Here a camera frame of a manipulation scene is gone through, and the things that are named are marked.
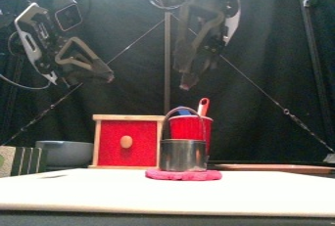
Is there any round metal cutter with handle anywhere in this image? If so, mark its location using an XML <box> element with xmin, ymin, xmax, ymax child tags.
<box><xmin>158</xmin><ymin>106</ymin><xmax>209</xmax><ymax>172</ymax></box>

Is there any wooden drawer cabinet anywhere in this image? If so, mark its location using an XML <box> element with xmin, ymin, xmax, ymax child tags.
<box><xmin>88</xmin><ymin>113</ymin><xmax>167</xmax><ymax>169</ymax></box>

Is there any red drawer with wooden knob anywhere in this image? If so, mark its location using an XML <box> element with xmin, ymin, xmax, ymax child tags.
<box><xmin>96</xmin><ymin>120</ymin><xmax>159</xmax><ymax>167</ymax></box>

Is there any grey-blue bowl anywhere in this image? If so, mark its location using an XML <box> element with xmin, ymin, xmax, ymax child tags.
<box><xmin>35</xmin><ymin>140</ymin><xmax>94</xmax><ymax>168</ymax></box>

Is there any pink dough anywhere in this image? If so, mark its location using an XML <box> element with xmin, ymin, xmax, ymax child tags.
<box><xmin>143</xmin><ymin>167</ymin><xmax>224</xmax><ymax>182</ymax></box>

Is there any blue utensil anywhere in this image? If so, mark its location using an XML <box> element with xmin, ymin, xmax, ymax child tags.
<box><xmin>175</xmin><ymin>106</ymin><xmax>194</xmax><ymax>116</ymax></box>

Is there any red cup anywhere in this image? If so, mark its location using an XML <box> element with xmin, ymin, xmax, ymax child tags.
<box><xmin>167</xmin><ymin>114</ymin><xmax>214</xmax><ymax>155</ymax></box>

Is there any green white striped box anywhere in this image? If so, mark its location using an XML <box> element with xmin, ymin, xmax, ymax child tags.
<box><xmin>0</xmin><ymin>145</ymin><xmax>48</xmax><ymax>178</ymax></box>

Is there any brown wooden tray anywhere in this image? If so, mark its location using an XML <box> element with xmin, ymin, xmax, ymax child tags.
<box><xmin>208</xmin><ymin>162</ymin><xmax>335</xmax><ymax>176</ymax></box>

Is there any white cutting board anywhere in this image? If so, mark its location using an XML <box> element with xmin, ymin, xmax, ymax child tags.
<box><xmin>0</xmin><ymin>166</ymin><xmax>335</xmax><ymax>218</ymax></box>

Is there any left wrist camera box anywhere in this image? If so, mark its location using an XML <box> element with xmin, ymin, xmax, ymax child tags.
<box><xmin>51</xmin><ymin>0</ymin><xmax>84</xmax><ymax>32</ymax></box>

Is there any black hanging cable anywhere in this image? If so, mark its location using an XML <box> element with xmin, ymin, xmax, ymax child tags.
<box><xmin>0</xmin><ymin>72</ymin><xmax>53</xmax><ymax>91</ymax></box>

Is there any red white utensil handle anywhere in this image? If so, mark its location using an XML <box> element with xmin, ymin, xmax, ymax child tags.
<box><xmin>196</xmin><ymin>97</ymin><xmax>210</xmax><ymax>117</ymax></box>

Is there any diagonal wire with turnbuckle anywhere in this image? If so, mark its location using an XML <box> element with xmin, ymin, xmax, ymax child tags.
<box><xmin>170</xmin><ymin>13</ymin><xmax>335</xmax><ymax>155</ymax></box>

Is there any slanted black frame pole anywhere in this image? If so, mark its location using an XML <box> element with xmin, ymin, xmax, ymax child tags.
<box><xmin>293</xmin><ymin>0</ymin><xmax>335</xmax><ymax>140</ymax></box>

